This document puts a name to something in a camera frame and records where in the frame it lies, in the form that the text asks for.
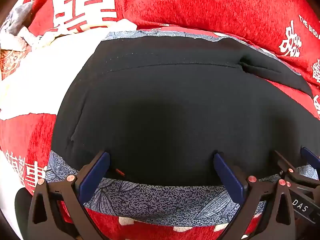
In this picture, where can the blue-grey leaf-print cloth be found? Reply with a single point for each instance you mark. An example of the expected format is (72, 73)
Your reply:
(155, 200)

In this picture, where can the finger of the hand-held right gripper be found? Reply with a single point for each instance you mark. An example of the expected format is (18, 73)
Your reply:
(311, 158)
(286, 166)

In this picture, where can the black pants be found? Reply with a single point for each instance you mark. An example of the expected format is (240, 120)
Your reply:
(162, 100)

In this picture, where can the white crumpled cloth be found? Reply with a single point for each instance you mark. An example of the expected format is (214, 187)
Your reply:
(22, 40)

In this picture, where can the red blanket with white characters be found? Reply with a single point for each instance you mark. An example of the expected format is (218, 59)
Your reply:
(200, 2)

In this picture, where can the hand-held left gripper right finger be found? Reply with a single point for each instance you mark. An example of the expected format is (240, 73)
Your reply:
(228, 177)

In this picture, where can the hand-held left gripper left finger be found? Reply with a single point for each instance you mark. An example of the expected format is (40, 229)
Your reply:
(93, 177)

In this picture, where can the grey crumpled cloth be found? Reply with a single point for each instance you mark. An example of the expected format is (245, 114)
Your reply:
(17, 20)

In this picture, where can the red ornate patterned cloth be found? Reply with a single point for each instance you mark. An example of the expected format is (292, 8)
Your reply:
(10, 61)

